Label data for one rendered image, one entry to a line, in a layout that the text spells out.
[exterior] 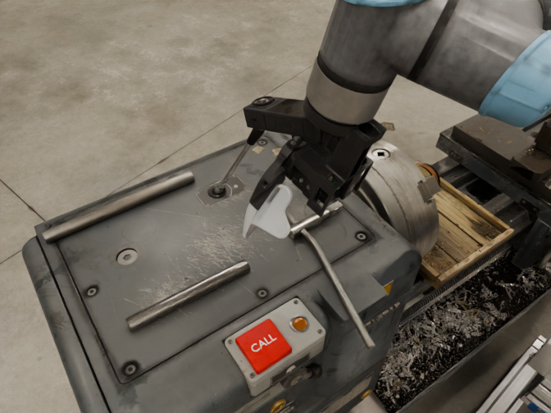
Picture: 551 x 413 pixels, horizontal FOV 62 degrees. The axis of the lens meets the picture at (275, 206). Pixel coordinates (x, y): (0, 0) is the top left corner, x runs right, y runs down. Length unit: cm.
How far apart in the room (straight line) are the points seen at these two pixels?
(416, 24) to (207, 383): 51
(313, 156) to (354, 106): 9
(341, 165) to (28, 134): 311
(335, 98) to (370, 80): 4
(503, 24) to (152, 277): 59
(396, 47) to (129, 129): 295
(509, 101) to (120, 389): 57
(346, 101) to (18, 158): 298
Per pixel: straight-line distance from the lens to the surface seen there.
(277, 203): 53
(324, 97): 44
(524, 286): 178
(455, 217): 142
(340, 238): 80
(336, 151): 48
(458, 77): 40
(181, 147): 302
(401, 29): 39
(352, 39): 40
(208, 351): 69
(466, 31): 39
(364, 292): 74
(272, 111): 52
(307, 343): 68
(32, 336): 237
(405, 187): 97
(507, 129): 167
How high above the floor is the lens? 187
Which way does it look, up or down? 46 degrees down
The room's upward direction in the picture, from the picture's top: straight up
